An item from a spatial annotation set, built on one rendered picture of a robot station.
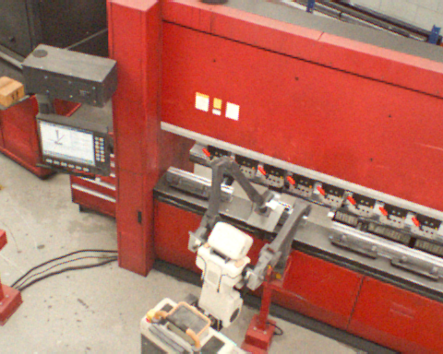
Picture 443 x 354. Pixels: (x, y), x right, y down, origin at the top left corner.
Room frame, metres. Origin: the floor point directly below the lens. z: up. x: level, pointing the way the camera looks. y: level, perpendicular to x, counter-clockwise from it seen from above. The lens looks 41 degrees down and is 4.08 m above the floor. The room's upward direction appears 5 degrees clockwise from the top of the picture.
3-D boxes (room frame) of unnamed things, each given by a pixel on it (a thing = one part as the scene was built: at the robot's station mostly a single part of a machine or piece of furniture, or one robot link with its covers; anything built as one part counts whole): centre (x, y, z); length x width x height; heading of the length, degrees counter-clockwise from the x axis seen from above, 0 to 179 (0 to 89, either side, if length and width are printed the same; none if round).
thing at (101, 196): (4.17, 0.89, 0.50); 0.50 x 0.50 x 1.00; 70
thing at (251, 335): (2.91, -0.41, 0.06); 0.25 x 0.20 x 0.12; 162
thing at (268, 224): (3.19, -0.35, 1.00); 0.26 x 0.18 x 0.01; 160
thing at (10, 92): (4.27, 1.72, 1.04); 0.30 x 0.26 x 0.12; 56
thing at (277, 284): (2.94, -0.42, 0.75); 0.20 x 0.16 x 0.18; 72
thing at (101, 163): (3.25, 0.90, 1.42); 0.45 x 0.12 x 0.36; 78
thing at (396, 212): (3.07, -1.13, 1.26); 0.15 x 0.09 x 0.17; 70
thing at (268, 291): (2.94, -0.42, 0.39); 0.05 x 0.05 x 0.54; 72
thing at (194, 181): (3.52, 0.12, 0.92); 0.50 x 0.06 x 0.10; 70
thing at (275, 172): (3.34, -0.38, 1.26); 0.15 x 0.09 x 0.17; 70
